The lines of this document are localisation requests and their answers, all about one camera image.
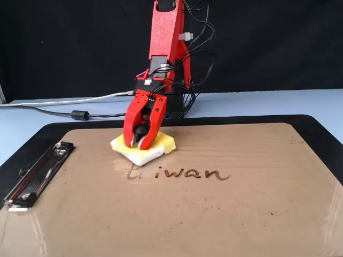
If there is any black power cable with ferrite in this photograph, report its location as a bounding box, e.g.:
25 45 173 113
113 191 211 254
15 103 127 122

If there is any yellow sponge with black knob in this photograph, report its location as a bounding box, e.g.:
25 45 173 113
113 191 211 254
109 124 177 167

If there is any black robot wire bundle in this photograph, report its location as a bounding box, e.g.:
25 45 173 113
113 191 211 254
146 0 218 118

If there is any black backdrop cloth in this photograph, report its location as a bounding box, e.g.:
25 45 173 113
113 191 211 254
0 0 343 104

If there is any black rubber mat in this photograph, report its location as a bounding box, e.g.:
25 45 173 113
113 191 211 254
0 114 343 213

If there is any brown clipboard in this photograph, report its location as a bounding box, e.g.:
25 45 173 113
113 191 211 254
0 122 343 257

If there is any silver braided USB cable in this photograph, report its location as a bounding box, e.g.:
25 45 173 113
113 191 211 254
0 90 136 108

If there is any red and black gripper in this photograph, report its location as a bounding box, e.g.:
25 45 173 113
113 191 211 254
123 89 168 150

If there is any silver metal clipboard clip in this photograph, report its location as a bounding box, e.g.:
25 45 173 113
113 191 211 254
2 141 76 213

